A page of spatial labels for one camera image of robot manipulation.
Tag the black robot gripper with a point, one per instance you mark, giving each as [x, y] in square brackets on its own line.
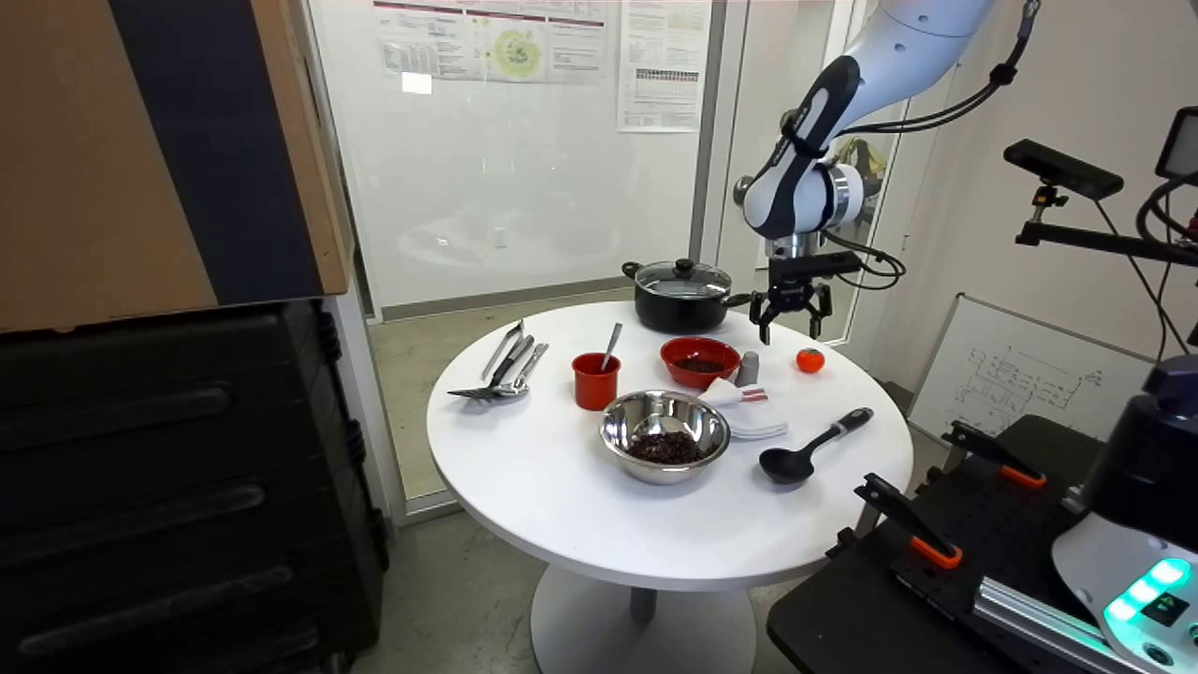
[789, 282]

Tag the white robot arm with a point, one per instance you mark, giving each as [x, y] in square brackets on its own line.
[899, 49]

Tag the dark robot base column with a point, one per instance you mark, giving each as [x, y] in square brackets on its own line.
[1154, 455]

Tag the red bowl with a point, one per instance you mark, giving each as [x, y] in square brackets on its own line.
[697, 381]

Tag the steel mixing bowl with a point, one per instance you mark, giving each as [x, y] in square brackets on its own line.
[666, 470]

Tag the orange toy tomato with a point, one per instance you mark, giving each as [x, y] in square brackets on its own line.
[811, 361]

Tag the dark coffee beans heap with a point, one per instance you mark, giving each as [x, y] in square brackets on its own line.
[666, 448]
[697, 364]

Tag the black cooking pot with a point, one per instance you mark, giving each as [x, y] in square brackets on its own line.
[678, 317]

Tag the black pot lid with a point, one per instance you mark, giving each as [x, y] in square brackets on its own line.
[682, 282]

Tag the white cloth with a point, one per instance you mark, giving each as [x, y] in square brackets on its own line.
[756, 421]

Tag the black ladle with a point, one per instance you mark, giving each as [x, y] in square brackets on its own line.
[789, 468]

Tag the office chair with yellow jacket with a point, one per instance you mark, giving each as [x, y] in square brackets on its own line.
[873, 169]

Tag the silver spoon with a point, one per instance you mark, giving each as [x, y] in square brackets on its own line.
[613, 341]

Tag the red cup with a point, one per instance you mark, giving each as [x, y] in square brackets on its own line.
[596, 384]

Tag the leaning whiteboard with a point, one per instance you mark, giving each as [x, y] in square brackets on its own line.
[1025, 376]

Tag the black clamp with orange grip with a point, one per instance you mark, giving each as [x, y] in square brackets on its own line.
[996, 458]
[919, 529]

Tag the white door with glass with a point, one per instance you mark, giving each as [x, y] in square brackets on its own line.
[769, 61]

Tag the narrow printed paper sheet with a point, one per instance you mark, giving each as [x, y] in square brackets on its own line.
[662, 77]

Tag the silver metal tongs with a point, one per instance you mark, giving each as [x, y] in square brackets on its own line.
[504, 349]

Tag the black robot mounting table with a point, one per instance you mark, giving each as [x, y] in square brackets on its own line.
[863, 624]

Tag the wide printed poster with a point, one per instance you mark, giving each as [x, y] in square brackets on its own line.
[500, 44]

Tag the white device with green light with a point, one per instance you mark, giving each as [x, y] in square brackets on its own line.
[1125, 575]

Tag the black screen device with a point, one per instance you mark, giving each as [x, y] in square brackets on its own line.
[1181, 149]

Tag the small white sticker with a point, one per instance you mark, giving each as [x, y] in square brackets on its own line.
[416, 83]

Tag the black storage crate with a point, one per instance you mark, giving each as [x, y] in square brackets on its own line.
[175, 501]

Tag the brown and navy panel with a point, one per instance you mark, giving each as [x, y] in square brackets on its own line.
[99, 164]

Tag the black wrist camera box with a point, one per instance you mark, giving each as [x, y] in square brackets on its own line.
[840, 265]

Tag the black camera bar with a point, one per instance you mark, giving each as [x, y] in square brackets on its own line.
[1063, 165]

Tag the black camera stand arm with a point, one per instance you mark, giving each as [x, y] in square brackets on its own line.
[1098, 239]

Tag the white table pedestal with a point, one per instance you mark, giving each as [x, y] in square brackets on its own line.
[641, 632]

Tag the aluminium rail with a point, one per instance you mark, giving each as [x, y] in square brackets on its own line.
[1035, 619]

